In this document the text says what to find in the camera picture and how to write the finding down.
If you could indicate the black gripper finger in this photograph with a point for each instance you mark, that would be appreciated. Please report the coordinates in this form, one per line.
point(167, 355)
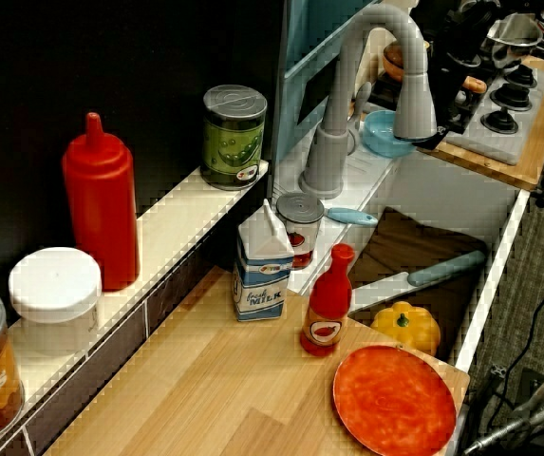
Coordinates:
point(432, 142)
point(456, 130)

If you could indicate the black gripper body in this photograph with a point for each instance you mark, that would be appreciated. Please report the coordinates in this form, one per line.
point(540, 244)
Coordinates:
point(454, 95)

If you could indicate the light blue bowl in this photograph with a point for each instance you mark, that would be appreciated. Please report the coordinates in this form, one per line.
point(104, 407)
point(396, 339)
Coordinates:
point(380, 138)

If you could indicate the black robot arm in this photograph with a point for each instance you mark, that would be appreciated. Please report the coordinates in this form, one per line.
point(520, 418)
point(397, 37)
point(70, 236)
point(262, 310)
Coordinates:
point(452, 33)

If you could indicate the grey toy stove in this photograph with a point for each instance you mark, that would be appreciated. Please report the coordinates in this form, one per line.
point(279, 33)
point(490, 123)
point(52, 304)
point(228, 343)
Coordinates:
point(494, 138)

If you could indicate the black stove knob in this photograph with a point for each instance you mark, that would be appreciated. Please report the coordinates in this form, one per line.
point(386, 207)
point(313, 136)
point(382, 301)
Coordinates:
point(521, 77)
point(512, 96)
point(501, 121)

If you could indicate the white toy sink unit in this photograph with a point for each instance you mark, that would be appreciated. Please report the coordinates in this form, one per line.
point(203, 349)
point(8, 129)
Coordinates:
point(442, 199)

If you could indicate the orange toy pot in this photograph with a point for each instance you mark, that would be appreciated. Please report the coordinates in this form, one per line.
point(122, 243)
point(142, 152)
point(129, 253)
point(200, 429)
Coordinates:
point(392, 59)

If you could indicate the toy stove top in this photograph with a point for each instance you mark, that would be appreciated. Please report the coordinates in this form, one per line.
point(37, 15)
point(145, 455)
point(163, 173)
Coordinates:
point(537, 142)

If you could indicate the silver metal strainer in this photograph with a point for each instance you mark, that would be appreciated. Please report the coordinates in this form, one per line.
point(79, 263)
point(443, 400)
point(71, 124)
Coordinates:
point(513, 33)

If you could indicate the grey toy faucet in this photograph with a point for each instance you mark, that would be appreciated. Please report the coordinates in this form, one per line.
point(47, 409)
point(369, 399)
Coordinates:
point(328, 142)

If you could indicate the tomato can grey lid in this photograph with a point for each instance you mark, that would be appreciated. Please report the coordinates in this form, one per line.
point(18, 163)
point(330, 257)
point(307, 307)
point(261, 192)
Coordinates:
point(300, 228)

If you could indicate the blue toy cabinet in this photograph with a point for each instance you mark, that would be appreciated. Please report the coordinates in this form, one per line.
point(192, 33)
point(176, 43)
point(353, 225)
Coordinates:
point(300, 57)

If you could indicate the yellow toy bell pepper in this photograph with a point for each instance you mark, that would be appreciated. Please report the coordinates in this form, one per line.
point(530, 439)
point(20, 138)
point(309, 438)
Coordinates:
point(409, 328)

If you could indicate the red hot sauce bottle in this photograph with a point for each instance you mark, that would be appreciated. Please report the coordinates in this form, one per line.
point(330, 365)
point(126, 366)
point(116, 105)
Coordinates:
point(328, 309)

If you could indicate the green peas can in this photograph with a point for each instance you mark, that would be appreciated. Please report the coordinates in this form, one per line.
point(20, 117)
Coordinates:
point(233, 142)

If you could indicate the blue white milk carton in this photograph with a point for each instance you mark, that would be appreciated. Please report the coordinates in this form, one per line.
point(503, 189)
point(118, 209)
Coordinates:
point(262, 280)

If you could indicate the orange round plate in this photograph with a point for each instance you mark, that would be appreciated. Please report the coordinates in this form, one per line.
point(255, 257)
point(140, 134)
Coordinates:
point(392, 399)

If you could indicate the cream wooden ledge shelf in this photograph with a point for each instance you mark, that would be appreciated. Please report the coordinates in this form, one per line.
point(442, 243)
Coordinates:
point(172, 228)

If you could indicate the silver metal stand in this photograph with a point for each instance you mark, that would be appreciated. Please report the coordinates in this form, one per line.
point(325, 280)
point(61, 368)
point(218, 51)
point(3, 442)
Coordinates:
point(532, 408)

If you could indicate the red ketchup squeeze bottle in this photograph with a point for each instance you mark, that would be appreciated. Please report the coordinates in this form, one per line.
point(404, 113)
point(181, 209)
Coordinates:
point(103, 199)

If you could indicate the white lidded plastic jar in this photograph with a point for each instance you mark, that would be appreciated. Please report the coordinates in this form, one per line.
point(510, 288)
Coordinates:
point(55, 294)

